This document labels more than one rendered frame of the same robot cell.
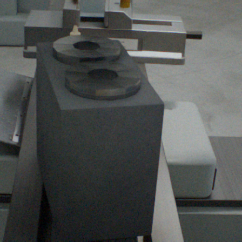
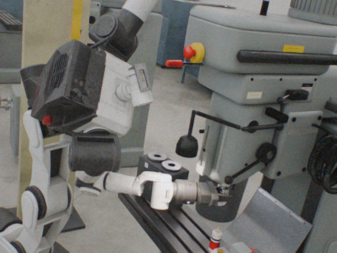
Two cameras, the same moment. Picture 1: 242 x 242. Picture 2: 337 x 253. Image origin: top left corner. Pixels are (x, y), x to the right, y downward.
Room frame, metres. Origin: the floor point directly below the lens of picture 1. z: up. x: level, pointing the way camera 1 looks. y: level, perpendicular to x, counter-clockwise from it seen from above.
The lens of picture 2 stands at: (2.24, -0.82, 1.98)
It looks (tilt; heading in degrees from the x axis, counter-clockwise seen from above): 21 degrees down; 151
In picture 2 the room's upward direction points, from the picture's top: 10 degrees clockwise
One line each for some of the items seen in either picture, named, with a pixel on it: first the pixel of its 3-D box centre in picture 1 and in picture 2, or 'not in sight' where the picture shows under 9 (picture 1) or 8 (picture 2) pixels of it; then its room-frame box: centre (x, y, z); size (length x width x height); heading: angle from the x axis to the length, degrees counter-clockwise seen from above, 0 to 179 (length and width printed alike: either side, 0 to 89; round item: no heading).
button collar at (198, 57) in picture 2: not in sight; (196, 52); (1.17, -0.16, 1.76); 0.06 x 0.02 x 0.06; 4
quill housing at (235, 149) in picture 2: not in sight; (236, 136); (1.15, 0.07, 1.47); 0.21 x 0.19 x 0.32; 4
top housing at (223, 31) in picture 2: not in sight; (260, 40); (1.15, 0.08, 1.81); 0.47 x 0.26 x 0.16; 94
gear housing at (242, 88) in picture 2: not in sight; (258, 79); (1.15, 0.11, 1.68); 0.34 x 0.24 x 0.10; 94
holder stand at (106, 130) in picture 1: (91, 130); (161, 179); (0.73, 0.04, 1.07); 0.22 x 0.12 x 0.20; 16
